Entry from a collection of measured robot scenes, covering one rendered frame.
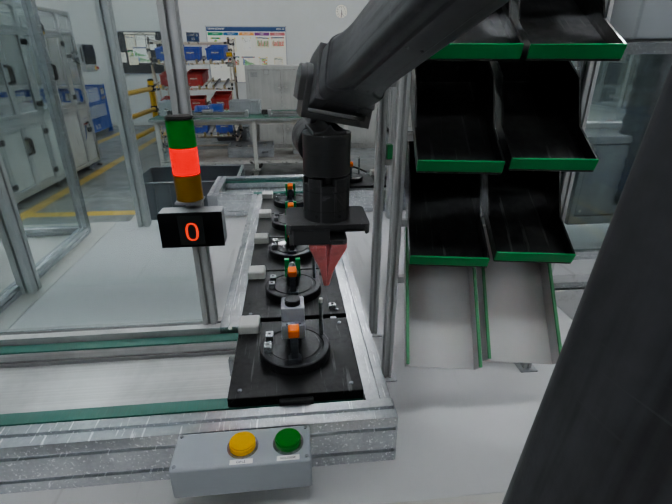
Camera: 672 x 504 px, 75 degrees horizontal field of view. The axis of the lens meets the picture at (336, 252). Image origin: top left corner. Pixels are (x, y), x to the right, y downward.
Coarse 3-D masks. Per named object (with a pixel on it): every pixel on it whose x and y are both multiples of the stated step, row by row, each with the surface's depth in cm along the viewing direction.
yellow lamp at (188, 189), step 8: (176, 176) 81; (192, 176) 81; (200, 176) 83; (176, 184) 82; (184, 184) 81; (192, 184) 82; (200, 184) 83; (176, 192) 83; (184, 192) 82; (192, 192) 82; (200, 192) 84; (184, 200) 82; (192, 200) 83
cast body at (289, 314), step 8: (288, 296) 83; (296, 296) 83; (288, 304) 82; (296, 304) 82; (288, 312) 81; (296, 312) 82; (304, 312) 82; (288, 320) 82; (296, 320) 82; (304, 320) 83; (304, 328) 82; (304, 336) 83
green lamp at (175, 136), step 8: (168, 120) 77; (184, 120) 77; (192, 120) 79; (168, 128) 77; (176, 128) 77; (184, 128) 77; (192, 128) 79; (168, 136) 78; (176, 136) 78; (184, 136) 78; (192, 136) 79; (168, 144) 79; (176, 144) 78; (184, 144) 78; (192, 144) 79
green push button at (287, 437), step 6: (282, 432) 69; (288, 432) 69; (294, 432) 69; (276, 438) 68; (282, 438) 68; (288, 438) 68; (294, 438) 68; (300, 438) 68; (276, 444) 67; (282, 444) 67; (288, 444) 67; (294, 444) 67; (282, 450) 67; (288, 450) 66
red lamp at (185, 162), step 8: (176, 152) 79; (184, 152) 79; (192, 152) 80; (176, 160) 79; (184, 160) 79; (192, 160) 80; (176, 168) 80; (184, 168) 80; (192, 168) 81; (184, 176) 81
